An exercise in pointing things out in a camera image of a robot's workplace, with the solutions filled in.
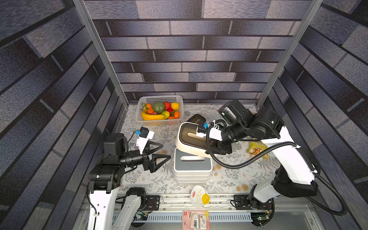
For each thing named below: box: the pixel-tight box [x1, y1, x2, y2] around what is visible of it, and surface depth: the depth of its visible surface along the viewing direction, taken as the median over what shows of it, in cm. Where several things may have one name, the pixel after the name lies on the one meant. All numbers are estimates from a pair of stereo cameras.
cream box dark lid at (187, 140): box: [175, 121, 215, 159], surface depth 57 cm
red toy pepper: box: [163, 101, 174, 113], surface depth 112 cm
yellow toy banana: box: [141, 111, 166, 121], surface depth 102 cm
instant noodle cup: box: [190, 184, 211, 208], surface depth 70 cm
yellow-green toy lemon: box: [161, 110, 171, 120], surface depth 105 cm
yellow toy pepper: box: [171, 102, 180, 111], surface depth 113 cm
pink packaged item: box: [182, 209, 211, 230], surface depth 70 cm
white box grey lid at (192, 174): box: [174, 171, 212, 178], surface depth 68 cm
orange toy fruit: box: [173, 110, 180, 119], surface depth 108 cm
